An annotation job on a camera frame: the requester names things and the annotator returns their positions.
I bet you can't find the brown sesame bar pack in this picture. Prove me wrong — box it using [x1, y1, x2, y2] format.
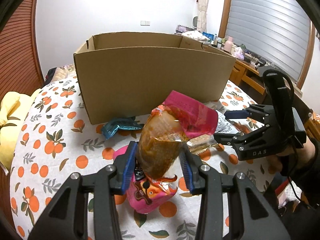
[187, 134, 219, 155]

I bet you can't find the brown louvered wardrobe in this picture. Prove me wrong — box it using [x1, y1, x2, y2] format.
[0, 0, 44, 98]

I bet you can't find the floral beige curtain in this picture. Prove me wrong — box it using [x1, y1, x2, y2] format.
[197, 0, 209, 33]

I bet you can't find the pink plastic bag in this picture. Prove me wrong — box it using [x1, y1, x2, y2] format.
[232, 47, 244, 60]

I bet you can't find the pink bottle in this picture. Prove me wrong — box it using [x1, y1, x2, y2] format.
[223, 36, 233, 53]

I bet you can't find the pink pack with brown food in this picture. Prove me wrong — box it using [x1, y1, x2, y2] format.
[136, 90, 218, 180]

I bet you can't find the yellow plush toy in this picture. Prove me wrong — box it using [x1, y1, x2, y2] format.
[1, 92, 35, 172]

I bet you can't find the orange print tablecloth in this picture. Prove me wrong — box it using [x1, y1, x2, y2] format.
[10, 76, 275, 239]

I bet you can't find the grey window blind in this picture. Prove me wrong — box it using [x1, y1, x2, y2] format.
[226, 0, 310, 81]

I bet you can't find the small silver white snack pack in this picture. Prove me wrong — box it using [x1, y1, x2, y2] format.
[215, 111, 239, 134]

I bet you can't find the teal blue snack wrapper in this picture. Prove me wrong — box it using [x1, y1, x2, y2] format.
[101, 117, 144, 139]

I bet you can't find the pink cartoon snack bag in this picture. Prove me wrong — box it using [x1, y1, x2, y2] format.
[126, 161, 178, 214]

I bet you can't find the person's right hand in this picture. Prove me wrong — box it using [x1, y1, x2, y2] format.
[266, 137, 319, 175]

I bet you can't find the brown cardboard box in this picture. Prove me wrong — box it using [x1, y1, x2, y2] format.
[73, 32, 235, 125]

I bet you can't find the white wall switch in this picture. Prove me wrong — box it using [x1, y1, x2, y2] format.
[140, 21, 150, 26]

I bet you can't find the wooden sideboard cabinet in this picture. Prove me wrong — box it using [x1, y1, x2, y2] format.
[229, 60, 319, 140]

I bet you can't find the folded floral cloth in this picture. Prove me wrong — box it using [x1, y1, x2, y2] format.
[181, 30, 210, 42]

